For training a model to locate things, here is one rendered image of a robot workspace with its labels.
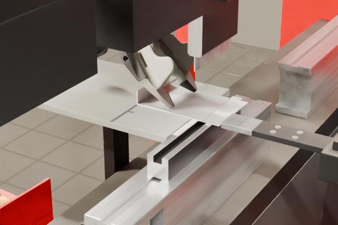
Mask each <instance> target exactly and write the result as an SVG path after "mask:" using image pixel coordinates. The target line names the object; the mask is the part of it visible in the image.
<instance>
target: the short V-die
mask: <svg viewBox="0 0 338 225"><path fill-rule="evenodd" d="M227 131H228V130H227V129H223V128H221V126H215V125H211V124H207V123H204V122H200V121H196V122H195V123H194V124H192V125H191V126H190V127H188V128H187V129H186V130H185V131H183V132H182V133H181V134H179V135H178V136H176V135H171V136H170V137H169V138H167V139H166V140H165V141H164V142H162V143H161V144H160V145H158V146H157V147H156V148H154V149H153V150H152V151H151V152H149V153H148V154H147V175H149V176H152V177H155V178H158V179H162V180H165V181H170V180H171V179H172V178H173V177H174V176H175V175H177V174H178V173H179V172H180V171H181V170H182V169H184V168H185V167H186V166H187V165H188V164H189V163H191V162H192V161H193V160H194V159H195V158H196V157H198V156H199V155H200V154H201V153H202V152H203V151H205V150H206V149H207V148H208V147H209V146H210V145H212V144H213V143H214V142H215V141H216V140H217V139H219V138H220V137H221V136H222V135H223V134H224V133H226V132H227Z"/></svg>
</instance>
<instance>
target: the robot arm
mask: <svg viewBox="0 0 338 225"><path fill-rule="evenodd" d="M107 50H108V48H105V47H100V46H97V57H100V56H102V55H104V54H106V53H107ZM117 52H118V55H119V57H120V59H121V60H122V62H123V63H124V65H125V66H126V67H127V69H128V70H129V71H130V72H131V74H132V75H133V76H134V77H135V79H136V80H137V81H139V82H140V83H141V84H142V85H143V86H144V87H145V88H146V89H147V90H148V91H149V92H150V93H151V94H153V95H154V96H155V97H156V98H157V99H159V100H160V101H161V102H162V103H163V104H165V105H166V106H167V107H168V108H173V107H174V106H175V105H174V103H173V101H172V99H171V97H170V95H169V93H168V92H167V91H166V90H165V89H164V87H163V86H164V85H165V83H166V82H167V81H168V79H169V78H170V77H171V75H174V76H175V77H176V79H177V80H178V82H179V84H180V86H182V87H184V88H186V89H188V90H190V91H192V92H195V91H197V87H196V84H195V81H194V78H193V76H192V74H191V72H190V70H189V69H190V68H191V67H192V66H193V64H194V56H190V55H189V54H188V42H186V43H182V42H180V41H179V40H178V39H177V38H176V37H175V36H174V35H173V34H171V33H170V34H168V35H167V36H165V37H163V38H161V39H159V40H157V41H156V42H154V43H153V48H152V47H151V46H150V45H148V46H147V47H145V48H143V49H141V50H139V51H137V52H136V53H134V54H133V53H128V52H123V51H119V50H117Z"/></svg>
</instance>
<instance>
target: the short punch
mask: <svg viewBox="0 0 338 225"><path fill-rule="evenodd" d="M238 2H239V0H230V1H228V2H220V1H214V0H203V16H201V17H199V18H197V19H196V20H194V21H192V22H190V23H188V54H189V55H190V56H194V71H196V70H198V69H200V68H201V67H203V66H204V65H206V64H207V63H209V62H210V61H212V60H213V59H215V58H216V57H218V56H219V55H221V54H222V53H224V52H225V51H227V50H228V49H230V48H231V37H233V36H234V35H236V34H237V27H238Z"/></svg>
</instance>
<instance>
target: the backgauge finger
mask: <svg viewBox="0 0 338 225"><path fill-rule="evenodd" d="M221 128H223V129H227V130H231V131H235V132H238V133H242V134H246V135H250V136H254V137H258V138H262V139H266V140H269V141H273V142H277V143H281V144H285V145H289V146H293V147H297V148H300V149H304V150H308V151H313V152H316V153H320V162H319V172H318V179H319V180H322V181H326V182H329V183H333V184H336V185H338V133H337V134H336V135H335V136H334V137H333V138H332V137H328V136H324V135H320V134H316V133H312V132H308V131H304V130H300V129H296V128H291V127H287V126H283V125H279V124H275V123H271V122H266V121H262V120H258V119H254V118H250V117H246V116H242V115H238V114H234V113H232V114H231V115H230V116H229V117H227V118H226V119H225V120H224V121H223V122H221Z"/></svg>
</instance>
